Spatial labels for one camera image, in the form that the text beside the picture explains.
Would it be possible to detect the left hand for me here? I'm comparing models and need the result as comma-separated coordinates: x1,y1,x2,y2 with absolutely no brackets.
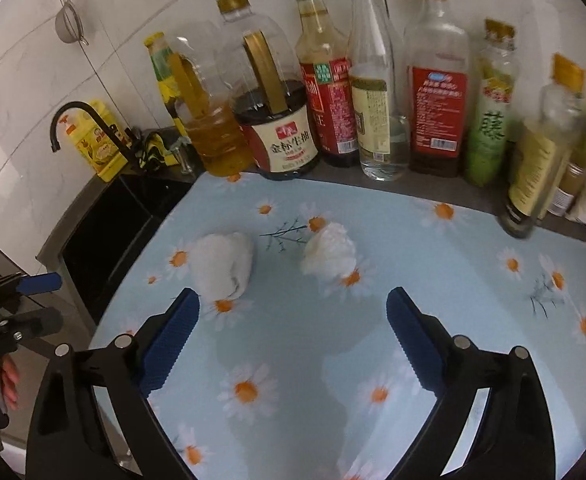
0,354,20,411

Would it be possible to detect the white crumpled tissue left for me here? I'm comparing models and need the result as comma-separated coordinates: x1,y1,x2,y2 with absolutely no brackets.
189,232,254,302

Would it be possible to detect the white crumpled tissue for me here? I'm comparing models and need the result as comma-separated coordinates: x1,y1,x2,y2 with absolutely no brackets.
189,232,254,302
301,222,357,281

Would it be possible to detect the daisy print blue tablecloth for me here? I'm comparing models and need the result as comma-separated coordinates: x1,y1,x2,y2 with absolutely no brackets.
92,174,586,479

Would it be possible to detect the yellow dish soap bottle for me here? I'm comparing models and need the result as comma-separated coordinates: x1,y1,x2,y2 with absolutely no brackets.
56,97,132,183

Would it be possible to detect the white crumpled tissue right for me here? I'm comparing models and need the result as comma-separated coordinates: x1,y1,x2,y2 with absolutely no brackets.
301,222,357,281

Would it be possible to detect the black curved faucet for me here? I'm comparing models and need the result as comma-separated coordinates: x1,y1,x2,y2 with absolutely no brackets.
48,101,143,172

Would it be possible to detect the black yellow scrubber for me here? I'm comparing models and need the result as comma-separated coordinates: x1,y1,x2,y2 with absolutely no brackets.
126,127,193,174

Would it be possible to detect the small brown jar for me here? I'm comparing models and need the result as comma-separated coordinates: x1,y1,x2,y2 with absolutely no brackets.
548,162,585,217

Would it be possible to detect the green label pepper oil bottle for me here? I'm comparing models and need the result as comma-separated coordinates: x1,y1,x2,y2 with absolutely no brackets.
464,18,518,188

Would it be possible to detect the tall dark oil bottle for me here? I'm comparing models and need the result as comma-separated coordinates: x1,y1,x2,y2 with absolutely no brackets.
498,53,586,238

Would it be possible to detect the large cooking oil jug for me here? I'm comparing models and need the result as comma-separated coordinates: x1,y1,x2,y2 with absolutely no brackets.
167,21,254,178

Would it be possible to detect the hanging metal strainer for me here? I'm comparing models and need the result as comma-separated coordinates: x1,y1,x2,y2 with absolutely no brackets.
54,1,88,46

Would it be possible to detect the clear vinegar bottle yellow cap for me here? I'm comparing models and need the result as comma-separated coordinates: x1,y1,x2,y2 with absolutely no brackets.
347,0,409,181

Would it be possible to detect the green yellow bottle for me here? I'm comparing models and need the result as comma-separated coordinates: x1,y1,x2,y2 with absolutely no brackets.
144,32,187,136

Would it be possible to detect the large soy sauce jug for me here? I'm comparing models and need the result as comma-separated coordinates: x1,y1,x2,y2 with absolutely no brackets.
216,0,320,181

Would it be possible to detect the red label dark bottle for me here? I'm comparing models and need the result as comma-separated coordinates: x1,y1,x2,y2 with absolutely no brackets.
405,0,471,178

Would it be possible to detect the red label sauce bottle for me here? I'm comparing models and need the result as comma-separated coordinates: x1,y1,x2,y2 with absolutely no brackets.
295,0,359,167

